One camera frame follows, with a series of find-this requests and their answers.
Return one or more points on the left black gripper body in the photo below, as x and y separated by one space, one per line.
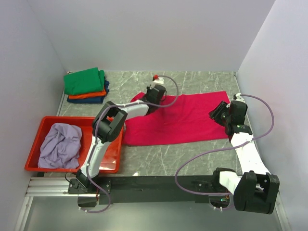
148 92

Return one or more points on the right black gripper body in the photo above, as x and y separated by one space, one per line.
220 115

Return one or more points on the pink red t-shirt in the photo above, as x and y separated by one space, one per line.
187 120

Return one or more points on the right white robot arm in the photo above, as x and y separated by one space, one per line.
256 189

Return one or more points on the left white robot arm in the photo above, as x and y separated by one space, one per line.
107 126

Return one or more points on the folded orange t-shirt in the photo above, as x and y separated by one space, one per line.
88 95

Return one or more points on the folded navy t-shirt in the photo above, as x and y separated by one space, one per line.
92 100

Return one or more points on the folded green t-shirt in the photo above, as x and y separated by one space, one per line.
82 82

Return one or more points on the red plastic bin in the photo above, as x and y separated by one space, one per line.
109 164

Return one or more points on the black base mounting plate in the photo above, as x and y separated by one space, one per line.
141 189

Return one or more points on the lavender t-shirt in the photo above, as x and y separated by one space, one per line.
61 147

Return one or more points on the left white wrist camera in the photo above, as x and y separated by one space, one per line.
158 80

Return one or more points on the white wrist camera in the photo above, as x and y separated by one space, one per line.
158 80
238 97

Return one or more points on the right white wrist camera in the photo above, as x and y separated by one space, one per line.
238 97

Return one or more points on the aluminium rail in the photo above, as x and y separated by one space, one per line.
47 187

